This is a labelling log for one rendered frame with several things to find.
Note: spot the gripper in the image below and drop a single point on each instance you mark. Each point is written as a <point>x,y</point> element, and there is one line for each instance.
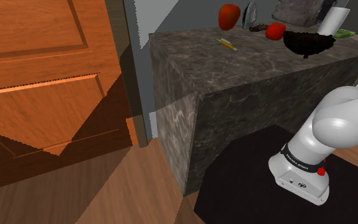
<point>325,40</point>

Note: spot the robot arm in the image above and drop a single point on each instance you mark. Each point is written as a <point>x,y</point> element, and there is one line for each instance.
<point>305,149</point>

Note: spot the green flat object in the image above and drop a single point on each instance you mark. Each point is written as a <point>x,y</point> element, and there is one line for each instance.
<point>344,33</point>

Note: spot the black bowl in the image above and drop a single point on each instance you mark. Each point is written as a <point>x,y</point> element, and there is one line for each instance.
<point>298,43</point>

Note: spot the grey cushion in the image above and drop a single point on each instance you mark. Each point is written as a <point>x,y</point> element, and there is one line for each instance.
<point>296,11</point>

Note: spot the small red tomato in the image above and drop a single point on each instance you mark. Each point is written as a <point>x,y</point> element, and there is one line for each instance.
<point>274,31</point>

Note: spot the dark brown lumpy object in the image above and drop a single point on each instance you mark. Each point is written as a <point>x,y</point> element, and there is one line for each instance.
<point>258,28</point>

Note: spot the silver grey clothes iron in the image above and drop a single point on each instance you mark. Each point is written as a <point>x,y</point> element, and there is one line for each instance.
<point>249,15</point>

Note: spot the dark marble counter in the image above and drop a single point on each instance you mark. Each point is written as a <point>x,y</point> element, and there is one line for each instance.
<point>253,77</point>

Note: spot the yellow pen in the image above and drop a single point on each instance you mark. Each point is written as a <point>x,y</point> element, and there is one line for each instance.
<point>227,44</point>

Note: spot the large red apple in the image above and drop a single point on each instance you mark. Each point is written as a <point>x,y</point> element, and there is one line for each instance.
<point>228,16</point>

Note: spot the black robot stand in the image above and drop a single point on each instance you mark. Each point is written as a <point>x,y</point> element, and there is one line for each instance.
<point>243,186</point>

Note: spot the wooden panel door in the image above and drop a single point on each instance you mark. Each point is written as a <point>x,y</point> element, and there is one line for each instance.
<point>42,77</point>

